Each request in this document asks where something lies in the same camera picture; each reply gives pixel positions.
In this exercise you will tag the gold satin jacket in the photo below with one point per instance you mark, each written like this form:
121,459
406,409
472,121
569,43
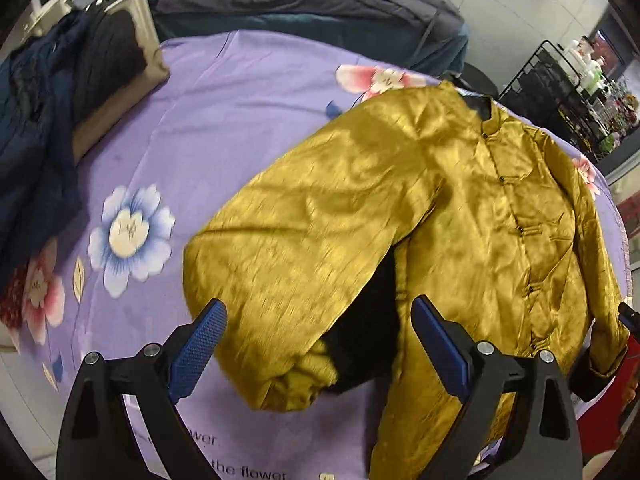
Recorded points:
350,185

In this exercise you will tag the cluster of white bottles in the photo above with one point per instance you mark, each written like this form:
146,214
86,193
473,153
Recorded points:
590,65

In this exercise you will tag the navy blue jacket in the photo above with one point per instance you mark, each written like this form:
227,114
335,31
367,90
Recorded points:
35,125

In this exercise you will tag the beige cushion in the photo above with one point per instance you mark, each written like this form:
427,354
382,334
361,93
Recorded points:
125,110

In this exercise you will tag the purple floral bed sheet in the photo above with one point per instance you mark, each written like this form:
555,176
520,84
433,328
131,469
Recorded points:
200,110

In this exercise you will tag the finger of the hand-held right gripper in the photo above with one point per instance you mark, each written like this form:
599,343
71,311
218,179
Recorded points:
629,316

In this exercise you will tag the dark grey jacket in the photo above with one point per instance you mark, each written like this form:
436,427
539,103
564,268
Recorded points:
300,0

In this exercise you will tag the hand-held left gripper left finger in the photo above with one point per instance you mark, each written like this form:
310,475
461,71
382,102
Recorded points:
200,345

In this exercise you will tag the black metal rack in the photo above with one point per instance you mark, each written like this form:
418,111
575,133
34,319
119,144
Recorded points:
545,95

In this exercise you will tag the black cloth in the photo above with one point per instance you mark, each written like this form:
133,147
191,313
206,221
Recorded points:
110,60

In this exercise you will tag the red panel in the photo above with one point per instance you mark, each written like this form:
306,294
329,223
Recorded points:
607,420

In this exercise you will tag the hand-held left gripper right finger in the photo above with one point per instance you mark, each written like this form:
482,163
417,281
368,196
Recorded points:
440,345

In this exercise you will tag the teal cloth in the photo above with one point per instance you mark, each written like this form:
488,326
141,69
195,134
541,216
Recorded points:
310,27

